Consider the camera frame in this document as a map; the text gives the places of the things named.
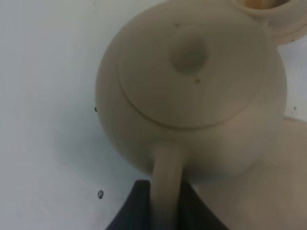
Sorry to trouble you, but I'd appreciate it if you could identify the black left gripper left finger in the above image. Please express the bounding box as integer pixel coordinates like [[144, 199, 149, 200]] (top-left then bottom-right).
[[106, 180, 151, 230]]

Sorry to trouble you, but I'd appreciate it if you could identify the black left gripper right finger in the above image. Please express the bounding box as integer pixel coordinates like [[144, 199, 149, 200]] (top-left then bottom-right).
[[178, 182, 228, 230]]

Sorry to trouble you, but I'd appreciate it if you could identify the beige teapot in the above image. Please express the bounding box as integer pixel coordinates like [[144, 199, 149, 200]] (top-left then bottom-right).
[[95, 0, 287, 230]]

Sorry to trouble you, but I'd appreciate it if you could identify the beige teapot saucer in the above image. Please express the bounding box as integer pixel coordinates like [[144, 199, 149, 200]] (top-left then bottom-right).
[[196, 119, 307, 230]]

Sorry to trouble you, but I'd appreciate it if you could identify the near beige cup saucer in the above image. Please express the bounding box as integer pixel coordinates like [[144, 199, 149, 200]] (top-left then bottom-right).
[[271, 17, 307, 46]]

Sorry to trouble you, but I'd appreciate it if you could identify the near beige teacup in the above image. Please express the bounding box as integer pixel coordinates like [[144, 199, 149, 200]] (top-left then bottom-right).
[[231, 0, 307, 31]]

